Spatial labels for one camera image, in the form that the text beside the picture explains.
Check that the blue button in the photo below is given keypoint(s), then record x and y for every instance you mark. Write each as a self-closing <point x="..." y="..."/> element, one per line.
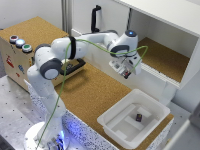
<point x="20" y="42"/>

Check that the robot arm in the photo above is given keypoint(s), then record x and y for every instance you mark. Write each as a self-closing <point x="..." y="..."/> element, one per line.
<point x="41" y="86"/>

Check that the white cabinet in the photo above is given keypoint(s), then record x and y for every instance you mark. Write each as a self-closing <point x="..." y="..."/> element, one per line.
<point x="173" y="13"/>

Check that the wooden drawer box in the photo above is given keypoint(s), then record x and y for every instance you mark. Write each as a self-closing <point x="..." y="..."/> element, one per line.
<point x="31" y="30"/>

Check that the white sliding door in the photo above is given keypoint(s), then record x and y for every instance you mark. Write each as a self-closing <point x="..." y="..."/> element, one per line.
<point x="113" y="16"/>

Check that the purple block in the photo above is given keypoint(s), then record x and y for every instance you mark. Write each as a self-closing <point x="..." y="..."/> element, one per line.
<point x="139" y="117"/>

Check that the pink block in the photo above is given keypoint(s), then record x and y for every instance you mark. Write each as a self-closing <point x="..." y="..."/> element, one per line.
<point x="126" y="74"/>

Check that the green button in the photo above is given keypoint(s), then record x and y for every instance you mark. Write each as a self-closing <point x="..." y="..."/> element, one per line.
<point x="27" y="48"/>

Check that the white plastic box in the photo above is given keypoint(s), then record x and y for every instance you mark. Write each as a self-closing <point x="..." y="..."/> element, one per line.
<point x="120" y="126"/>

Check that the red button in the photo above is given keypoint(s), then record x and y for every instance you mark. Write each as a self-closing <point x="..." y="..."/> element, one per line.
<point x="14" y="38"/>

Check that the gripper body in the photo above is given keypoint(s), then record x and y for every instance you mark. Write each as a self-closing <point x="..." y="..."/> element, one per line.
<point x="125" y="63"/>

